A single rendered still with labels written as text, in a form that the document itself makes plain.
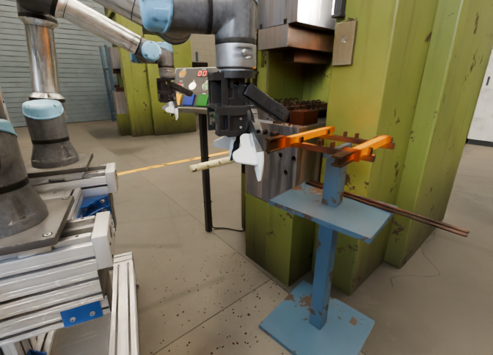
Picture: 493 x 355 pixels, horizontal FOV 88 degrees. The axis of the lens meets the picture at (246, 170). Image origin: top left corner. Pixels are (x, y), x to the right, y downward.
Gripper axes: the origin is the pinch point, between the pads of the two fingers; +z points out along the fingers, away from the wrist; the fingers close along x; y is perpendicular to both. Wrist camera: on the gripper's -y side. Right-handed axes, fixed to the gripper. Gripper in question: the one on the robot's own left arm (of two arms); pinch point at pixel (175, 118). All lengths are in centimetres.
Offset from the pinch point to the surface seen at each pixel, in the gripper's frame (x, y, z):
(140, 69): -457, -12, -41
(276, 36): 18, -48, -39
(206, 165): -9.8, -17.7, 30.7
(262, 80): -9, -55, -19
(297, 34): 23, -57, -39
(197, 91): -26.1, -19.0, -12.4
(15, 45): -717, 251, -100
